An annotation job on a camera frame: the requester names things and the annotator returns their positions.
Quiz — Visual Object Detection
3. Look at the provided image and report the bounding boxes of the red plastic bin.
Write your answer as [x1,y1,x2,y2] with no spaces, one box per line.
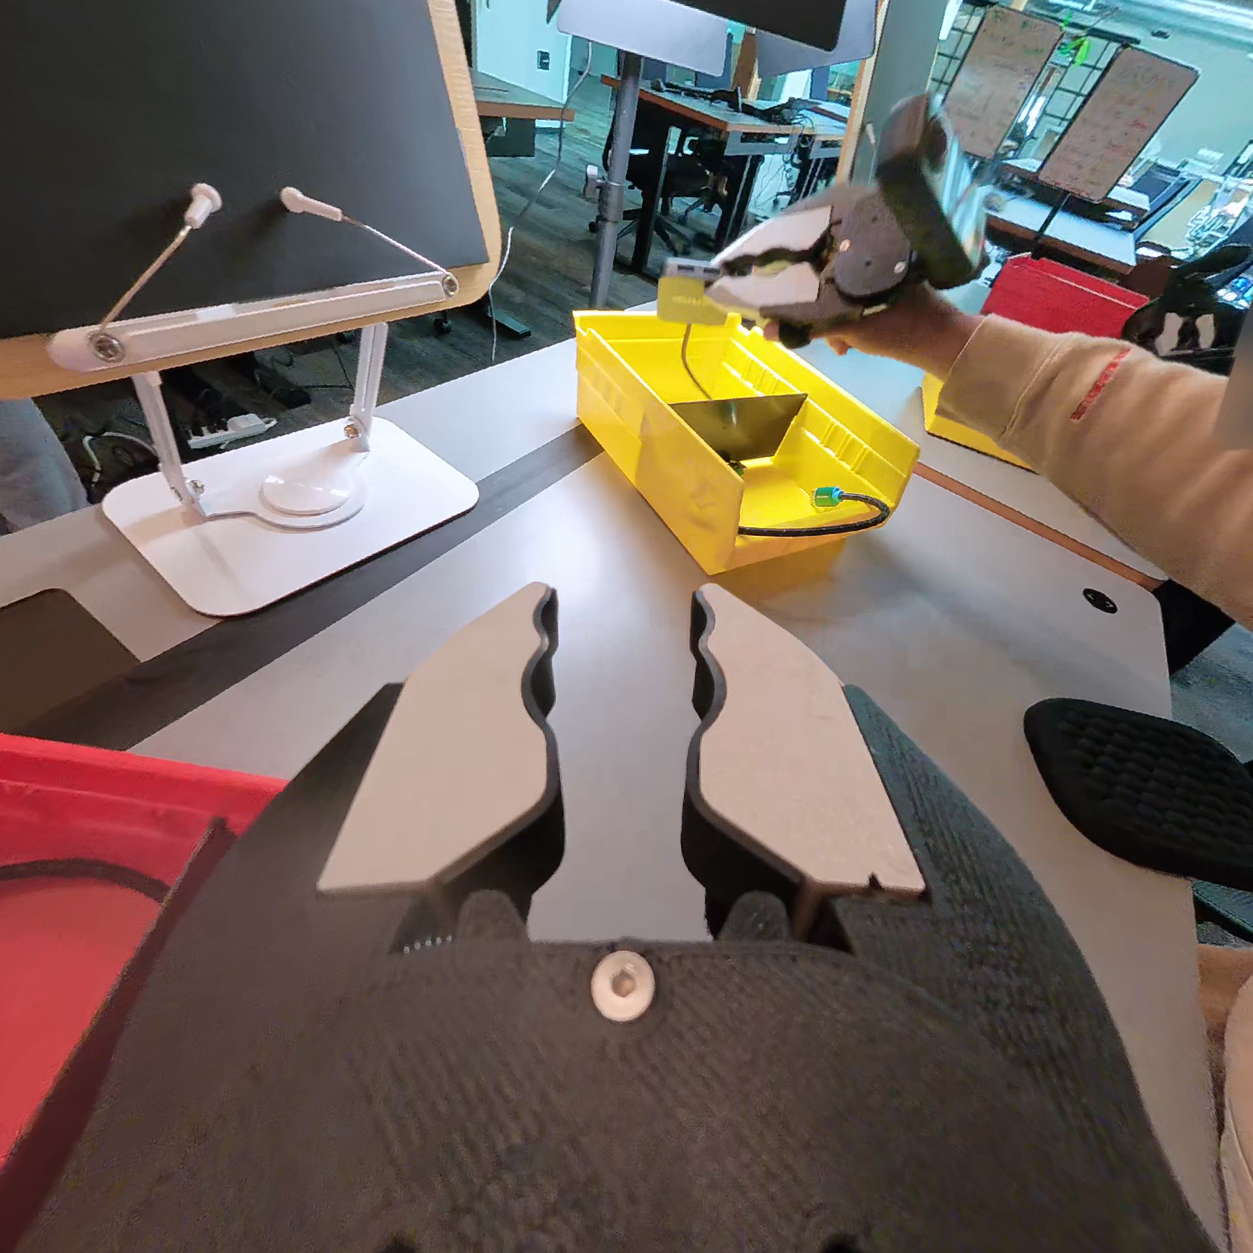
[0,732,292,1162]
[981,251,1155,344]

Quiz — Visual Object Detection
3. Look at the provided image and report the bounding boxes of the whiteboard on stand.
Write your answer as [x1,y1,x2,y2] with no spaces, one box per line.
[939,2,1068,162]
[1038,43,1202,204]

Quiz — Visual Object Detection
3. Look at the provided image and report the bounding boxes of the person's right forearm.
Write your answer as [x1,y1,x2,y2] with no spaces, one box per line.
[935,313,1253,627]

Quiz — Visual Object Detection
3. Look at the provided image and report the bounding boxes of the white power strip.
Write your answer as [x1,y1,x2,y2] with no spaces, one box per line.
[187,413,280,449]

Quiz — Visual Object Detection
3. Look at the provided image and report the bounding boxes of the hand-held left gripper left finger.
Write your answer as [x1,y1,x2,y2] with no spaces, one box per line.
[318,584,569,896]

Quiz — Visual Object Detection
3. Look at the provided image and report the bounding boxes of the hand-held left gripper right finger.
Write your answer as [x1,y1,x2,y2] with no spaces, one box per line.
[684,584,927,896]

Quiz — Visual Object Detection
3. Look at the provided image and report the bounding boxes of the person's beige hoodie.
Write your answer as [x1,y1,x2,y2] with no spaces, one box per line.
[1196,944,1253,1253]

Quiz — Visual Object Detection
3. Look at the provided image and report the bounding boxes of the yellow plastic bin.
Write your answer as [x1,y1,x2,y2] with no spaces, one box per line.
[573,309,923,576]
[921,370,1042,473]

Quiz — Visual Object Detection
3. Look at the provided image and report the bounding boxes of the thick black braided hdmi cable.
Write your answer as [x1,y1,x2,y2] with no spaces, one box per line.
[0,857,177,906]

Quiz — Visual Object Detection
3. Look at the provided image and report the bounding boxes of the dark grey usb hub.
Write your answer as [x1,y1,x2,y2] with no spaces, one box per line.
[658,257,743,326]

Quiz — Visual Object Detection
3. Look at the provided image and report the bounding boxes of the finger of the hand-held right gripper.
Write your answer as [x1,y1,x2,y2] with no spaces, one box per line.
[709,200,846,281]
[713,267,836,320]

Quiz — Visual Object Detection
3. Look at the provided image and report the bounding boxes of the thin black braided hdmi cable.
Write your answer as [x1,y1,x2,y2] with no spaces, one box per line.
[682,322,896,540]

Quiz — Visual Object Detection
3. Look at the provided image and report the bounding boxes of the person's right hand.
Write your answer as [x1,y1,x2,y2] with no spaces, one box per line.
[832,291,985,378]

